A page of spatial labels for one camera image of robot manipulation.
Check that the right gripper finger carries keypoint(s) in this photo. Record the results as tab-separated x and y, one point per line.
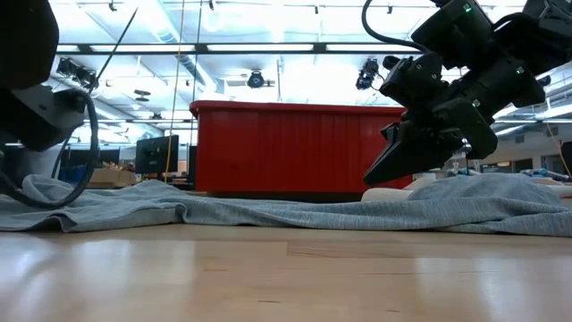
391	136
411	156

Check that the grey t-shirt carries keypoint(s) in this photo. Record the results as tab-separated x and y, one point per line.
290	210

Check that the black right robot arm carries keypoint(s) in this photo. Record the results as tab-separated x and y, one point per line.
456	31

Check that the red plastic laundry bin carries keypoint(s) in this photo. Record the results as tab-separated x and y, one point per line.
290	147

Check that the beige canvas tote bag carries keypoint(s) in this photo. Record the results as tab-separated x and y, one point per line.
384	194

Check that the brown cardboard box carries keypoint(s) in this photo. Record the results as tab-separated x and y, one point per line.
111	176

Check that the black computer monitor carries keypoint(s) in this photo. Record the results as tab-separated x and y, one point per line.
156	154

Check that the black ceiling camera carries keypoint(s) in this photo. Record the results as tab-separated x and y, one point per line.
368	73
76	71

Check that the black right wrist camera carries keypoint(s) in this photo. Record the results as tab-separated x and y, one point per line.
415	78

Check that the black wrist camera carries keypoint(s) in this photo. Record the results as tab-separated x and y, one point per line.
40	112
415	78

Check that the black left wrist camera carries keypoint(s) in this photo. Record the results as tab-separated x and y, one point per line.
40	112

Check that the small round ceiling camera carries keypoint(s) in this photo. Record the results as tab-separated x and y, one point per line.
255	79

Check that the black ceiling light rail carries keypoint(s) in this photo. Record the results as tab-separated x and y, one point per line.
223	53

